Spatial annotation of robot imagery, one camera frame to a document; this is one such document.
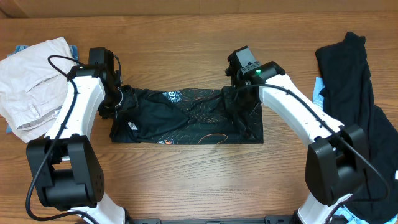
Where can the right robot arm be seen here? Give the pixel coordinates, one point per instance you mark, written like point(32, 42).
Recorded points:
point(337, 155)

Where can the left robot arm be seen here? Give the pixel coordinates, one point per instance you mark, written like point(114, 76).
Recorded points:
point(67, 176)

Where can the light blue t-shirt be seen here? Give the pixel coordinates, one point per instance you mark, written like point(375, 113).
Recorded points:
point(317, 93)

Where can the plain black garment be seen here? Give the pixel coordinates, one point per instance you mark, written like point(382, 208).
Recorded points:
point(343, 64)

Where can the blue denim garment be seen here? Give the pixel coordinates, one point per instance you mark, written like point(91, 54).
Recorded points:
point(74, 53)

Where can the black orange patterned jersey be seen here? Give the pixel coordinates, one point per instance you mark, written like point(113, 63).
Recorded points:
point(187, 117)

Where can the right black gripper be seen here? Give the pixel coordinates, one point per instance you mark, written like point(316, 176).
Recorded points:
point(232, 107)

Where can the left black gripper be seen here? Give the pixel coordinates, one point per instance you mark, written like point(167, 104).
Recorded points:
point(106, 112)

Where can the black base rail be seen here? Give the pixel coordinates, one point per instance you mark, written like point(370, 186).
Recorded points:
point(270, 219)

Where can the white folded shorts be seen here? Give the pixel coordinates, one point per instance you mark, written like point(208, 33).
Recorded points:
point(32, 91)

